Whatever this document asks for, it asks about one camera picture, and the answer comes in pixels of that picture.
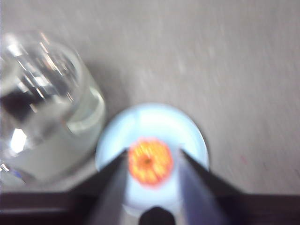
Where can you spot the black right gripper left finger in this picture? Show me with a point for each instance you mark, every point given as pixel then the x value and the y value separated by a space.
pixel 70 208

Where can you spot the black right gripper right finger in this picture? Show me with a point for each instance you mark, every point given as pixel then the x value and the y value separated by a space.
pixel 222 208

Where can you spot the orange pumpkin with green stem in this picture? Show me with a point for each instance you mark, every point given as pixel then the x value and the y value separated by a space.
pixel 151 164

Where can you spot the pale green electric steamer pot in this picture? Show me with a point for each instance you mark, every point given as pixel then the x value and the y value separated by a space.
pixel 51 131

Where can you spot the blue plate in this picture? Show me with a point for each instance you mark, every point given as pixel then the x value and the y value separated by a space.
pixel 154 122

